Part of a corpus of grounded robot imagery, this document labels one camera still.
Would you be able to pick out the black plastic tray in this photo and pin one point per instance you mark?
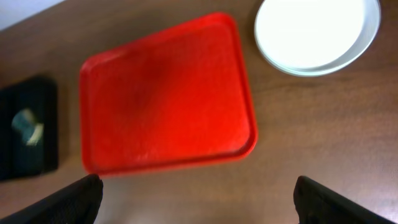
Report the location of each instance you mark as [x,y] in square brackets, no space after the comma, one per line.
[39,94]

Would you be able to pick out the green yellow sponge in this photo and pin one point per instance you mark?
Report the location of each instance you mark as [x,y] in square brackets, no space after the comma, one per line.
[25,123]

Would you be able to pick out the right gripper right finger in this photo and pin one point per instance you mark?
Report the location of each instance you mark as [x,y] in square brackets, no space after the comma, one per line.
[317,204]

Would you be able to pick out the red plastic tray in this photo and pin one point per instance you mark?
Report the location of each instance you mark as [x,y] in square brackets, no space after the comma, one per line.
[179,97]

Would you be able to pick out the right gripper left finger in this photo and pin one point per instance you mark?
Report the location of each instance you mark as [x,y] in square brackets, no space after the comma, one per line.
[77,203]

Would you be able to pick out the white plate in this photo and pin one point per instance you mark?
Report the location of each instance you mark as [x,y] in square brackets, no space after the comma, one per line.
[310,38]

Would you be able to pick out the light blue plate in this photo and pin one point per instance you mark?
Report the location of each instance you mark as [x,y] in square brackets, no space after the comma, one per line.
[357,62]

